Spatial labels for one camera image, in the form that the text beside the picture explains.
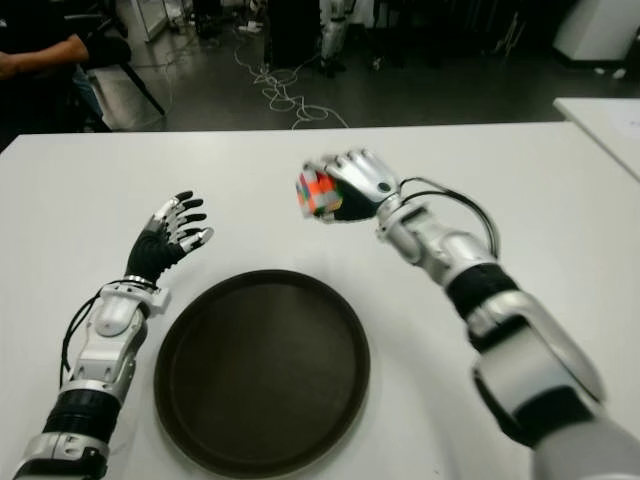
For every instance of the white machine housing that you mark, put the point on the white machine housing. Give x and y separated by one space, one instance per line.
595 25

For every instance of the dark brown round plate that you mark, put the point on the dark brown round plate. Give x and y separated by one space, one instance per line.
262 367

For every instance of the black chair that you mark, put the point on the black chair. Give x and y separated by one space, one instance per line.
142 85

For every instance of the bystander bare forearm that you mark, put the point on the bystander bare forearm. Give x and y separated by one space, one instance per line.
45 57

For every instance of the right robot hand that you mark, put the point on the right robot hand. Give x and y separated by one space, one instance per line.
365 175

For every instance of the multicoloured Rubik's cube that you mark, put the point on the multicoloured Rubik's cube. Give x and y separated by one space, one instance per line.
320 195

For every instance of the folded metal stand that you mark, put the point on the folded metal stand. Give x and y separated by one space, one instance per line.
507 35

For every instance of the seated person black clothes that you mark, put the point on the seated person black clothes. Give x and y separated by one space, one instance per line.
25 100

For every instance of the black cabinet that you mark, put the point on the black cabinet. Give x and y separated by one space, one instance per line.
292 35

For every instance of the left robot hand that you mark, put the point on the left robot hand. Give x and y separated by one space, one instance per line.
147 255

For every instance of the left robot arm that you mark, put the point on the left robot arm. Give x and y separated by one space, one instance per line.
107 330

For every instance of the white cabinet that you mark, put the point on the white cabinet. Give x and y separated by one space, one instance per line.
140 17

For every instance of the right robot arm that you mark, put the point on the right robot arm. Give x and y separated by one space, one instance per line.
500 300

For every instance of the white side table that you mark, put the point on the white side table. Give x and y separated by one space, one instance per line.
605 125

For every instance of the crumpled white paper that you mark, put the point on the crumpled white paper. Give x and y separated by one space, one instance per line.
616 73

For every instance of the silver humanoid robot legs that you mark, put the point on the silver humanoid robot legs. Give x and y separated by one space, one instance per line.
330 35

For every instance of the white power strip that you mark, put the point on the white power strip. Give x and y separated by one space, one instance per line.
247 26

